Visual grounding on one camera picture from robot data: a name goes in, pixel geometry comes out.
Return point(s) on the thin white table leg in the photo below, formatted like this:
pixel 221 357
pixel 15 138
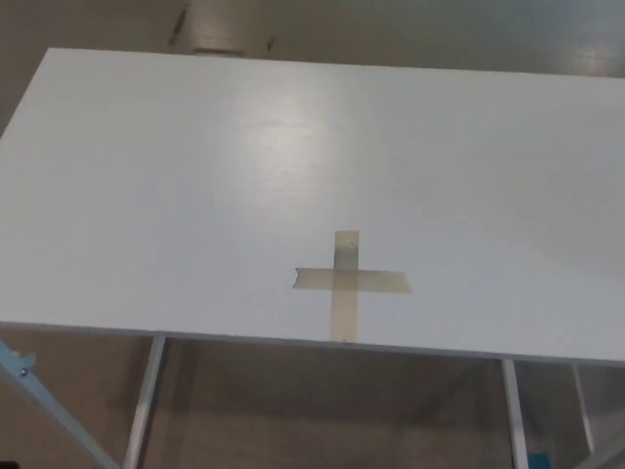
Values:
pixel 583 410

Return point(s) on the notched beige tape strip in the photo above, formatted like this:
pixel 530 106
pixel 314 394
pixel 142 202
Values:
pixel 381 282

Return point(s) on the long beige tape strip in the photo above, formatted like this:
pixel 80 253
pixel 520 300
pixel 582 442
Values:
pixel 345 312

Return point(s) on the grey diagonal metal bar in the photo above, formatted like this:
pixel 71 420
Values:
pixel 608 454

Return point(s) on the teal floor object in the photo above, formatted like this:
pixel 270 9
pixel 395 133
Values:
pixel 539 461

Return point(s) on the light blue metal stand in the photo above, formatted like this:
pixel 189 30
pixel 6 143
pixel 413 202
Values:
pixel 29 386

